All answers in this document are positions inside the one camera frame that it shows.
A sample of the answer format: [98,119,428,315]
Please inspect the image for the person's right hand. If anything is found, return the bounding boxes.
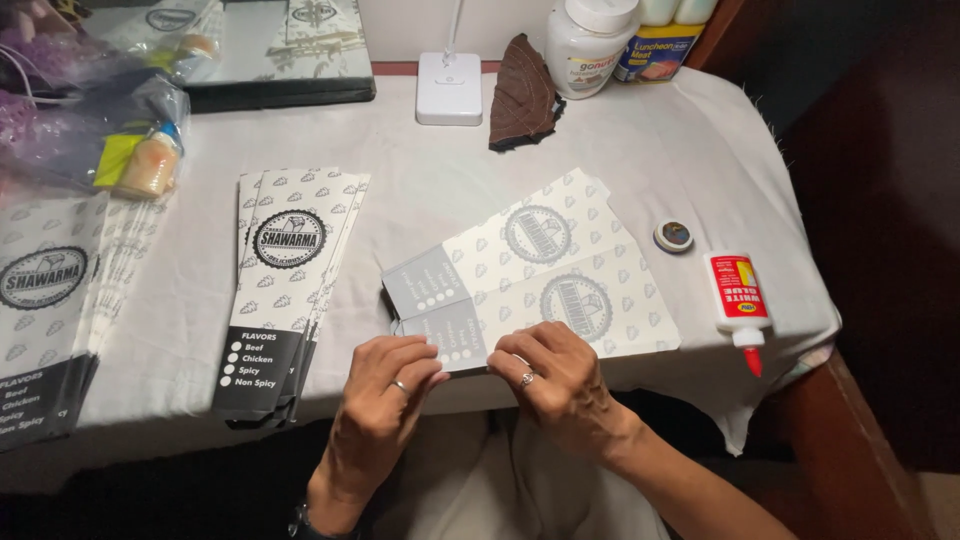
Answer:
[486,321,645,472]

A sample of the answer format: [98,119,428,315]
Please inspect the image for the person's left hand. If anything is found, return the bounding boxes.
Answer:
[313,334,452,502]

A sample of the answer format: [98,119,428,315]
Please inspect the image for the printed paper pouch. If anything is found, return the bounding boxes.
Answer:
[380,167,683,374]

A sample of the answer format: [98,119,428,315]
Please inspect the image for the person's light trousers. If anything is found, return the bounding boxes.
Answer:
[373,409,673,540]

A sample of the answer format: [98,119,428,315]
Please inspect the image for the small stack of printed pouches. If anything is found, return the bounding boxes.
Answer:
[212,166,372,432]

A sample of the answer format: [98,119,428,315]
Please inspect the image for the small round dark lid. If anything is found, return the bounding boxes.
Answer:
[652,219,696,255]

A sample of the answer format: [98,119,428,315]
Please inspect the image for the dark wristwatch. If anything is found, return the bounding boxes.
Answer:
[287,501,361,540]

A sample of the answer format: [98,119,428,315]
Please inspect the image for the white tablecloth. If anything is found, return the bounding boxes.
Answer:
[0,66,843,498]

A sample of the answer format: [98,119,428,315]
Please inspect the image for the white glue bottle red cap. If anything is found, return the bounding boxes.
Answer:
[702,250,774,379]

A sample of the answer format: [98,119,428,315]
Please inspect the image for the brown stitched cloth piece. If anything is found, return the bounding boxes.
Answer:
[488,33,567,154]

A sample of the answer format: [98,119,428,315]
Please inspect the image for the white desk lamp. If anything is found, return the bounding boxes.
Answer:
[414,0,485,128]

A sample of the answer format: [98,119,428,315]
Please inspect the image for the white supplement jar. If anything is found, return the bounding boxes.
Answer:
[544,0,643,102]

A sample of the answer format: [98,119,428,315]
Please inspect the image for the blue and yellow meat can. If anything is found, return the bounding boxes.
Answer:
[612,22,707,85]

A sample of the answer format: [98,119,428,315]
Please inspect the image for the small orange bottle blue cap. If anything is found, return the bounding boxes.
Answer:
[111,122,184,201]

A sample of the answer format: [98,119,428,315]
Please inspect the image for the yellow-green paper pad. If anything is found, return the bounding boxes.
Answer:
[92,133,146,189]

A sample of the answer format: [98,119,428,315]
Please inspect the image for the white plastic bottle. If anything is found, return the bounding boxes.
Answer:
[673,0,720,27]
[637,0,677,28]

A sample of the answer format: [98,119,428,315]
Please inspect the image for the large stack of printed pouches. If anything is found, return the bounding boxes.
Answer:
[0,191,178,454]

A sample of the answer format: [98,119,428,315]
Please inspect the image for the clear plastic bag of supplies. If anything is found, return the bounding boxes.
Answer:
[0,0,193,201]

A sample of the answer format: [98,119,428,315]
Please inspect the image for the brown wooden table frame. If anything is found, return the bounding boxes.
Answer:
[748,343,943,540]

